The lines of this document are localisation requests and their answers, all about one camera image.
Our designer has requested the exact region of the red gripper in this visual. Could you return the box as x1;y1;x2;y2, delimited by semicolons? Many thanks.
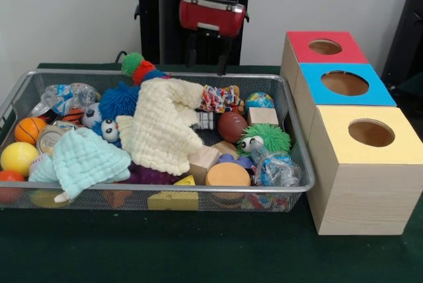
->
178;0;247;75

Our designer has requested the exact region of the cream knitted cloth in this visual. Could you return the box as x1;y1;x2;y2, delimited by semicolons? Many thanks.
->
115;77;206;177

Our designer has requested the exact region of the crushed clear plastic bottle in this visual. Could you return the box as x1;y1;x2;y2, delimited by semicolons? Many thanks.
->
31;83;100;117
247;139;303;187

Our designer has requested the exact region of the silver mesh bin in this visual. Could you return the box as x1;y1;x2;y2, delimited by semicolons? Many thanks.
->
0;68;315;213

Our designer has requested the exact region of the wooden three-hole box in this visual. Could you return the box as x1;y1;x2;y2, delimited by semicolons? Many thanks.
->
280;30;423;236

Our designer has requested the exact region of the multicolour spiky caterpillar toy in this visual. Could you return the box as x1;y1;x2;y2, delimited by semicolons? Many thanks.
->
121;52;169;86

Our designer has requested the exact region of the blue spiky toy with eyes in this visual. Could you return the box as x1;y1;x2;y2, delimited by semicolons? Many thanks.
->
91;81;141;148

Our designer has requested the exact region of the green spiky toy with eyes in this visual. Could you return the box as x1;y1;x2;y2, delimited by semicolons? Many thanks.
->
237;123;292;158

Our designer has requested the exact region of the orange foam disc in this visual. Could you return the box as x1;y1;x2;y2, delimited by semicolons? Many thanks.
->
205;162;252;187

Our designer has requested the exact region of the light blue cloth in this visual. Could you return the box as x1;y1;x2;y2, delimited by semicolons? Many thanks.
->
28;127;132;203

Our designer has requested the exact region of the orange basketball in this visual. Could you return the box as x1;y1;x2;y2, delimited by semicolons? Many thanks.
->
13;116;47;145

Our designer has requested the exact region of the dark green table cloth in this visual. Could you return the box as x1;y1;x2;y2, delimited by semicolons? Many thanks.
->
0;62;423;283
395;73;423;99

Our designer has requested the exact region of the black upright panel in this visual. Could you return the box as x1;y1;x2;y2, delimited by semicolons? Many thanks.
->
379;0;423;82

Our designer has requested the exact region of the yellow ball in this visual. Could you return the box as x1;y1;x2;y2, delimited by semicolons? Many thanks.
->
0;141;40;178

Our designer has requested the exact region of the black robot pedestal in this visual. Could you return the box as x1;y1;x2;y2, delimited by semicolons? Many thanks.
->
127;0;267;65

